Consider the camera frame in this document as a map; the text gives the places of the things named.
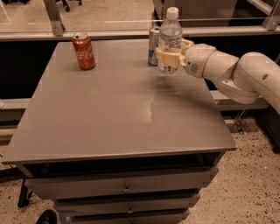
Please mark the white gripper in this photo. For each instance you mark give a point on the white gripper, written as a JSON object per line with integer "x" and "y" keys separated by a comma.
{"x": 197, "y": 59}

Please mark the clear plastic water bottle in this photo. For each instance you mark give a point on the clear plastic water bottle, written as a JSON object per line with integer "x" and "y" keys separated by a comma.
{"x": 170, "y": 36}

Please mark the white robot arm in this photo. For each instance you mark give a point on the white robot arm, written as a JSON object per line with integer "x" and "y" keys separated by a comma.
{"x": 242, "y": 79}

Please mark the silver blue redbull can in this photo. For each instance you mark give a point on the silver blue redbull can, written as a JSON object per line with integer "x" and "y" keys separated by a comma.
{"x": 153, "y": 44}

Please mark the red coca-cola can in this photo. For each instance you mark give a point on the red coca-cola can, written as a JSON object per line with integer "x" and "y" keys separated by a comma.
{"x": 83, "y": 50}

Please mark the grey drawer cabinet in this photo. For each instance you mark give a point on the grey drawer cabinet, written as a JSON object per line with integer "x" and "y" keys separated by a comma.
{"x": 121, "y": 116}

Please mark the middle grey drawer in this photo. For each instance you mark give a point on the middle grey drawer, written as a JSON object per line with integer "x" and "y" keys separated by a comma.
{"x": 128, "y": 204}

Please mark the grey drawer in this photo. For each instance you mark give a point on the grey drawer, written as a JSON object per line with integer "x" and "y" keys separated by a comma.
{"x": 75, "y": 187}
{"x": 128, "y": 204}
{"x": 172, "y": 216}

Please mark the top grey drawer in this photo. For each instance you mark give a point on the top grey drawer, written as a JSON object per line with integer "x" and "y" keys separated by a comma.
{"x": 75, "y": 187}

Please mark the bottom grey drawer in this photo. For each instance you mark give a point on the bottom grey drawer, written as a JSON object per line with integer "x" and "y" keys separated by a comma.
{"x": 172, "y": 216}

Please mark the black shoe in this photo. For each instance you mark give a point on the black shoe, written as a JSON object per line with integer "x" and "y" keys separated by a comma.
{"x": 47, "y": 217}

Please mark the metal railing frame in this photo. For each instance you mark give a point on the metal railing frame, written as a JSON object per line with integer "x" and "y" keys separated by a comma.
{"x": 28, "y": 26}

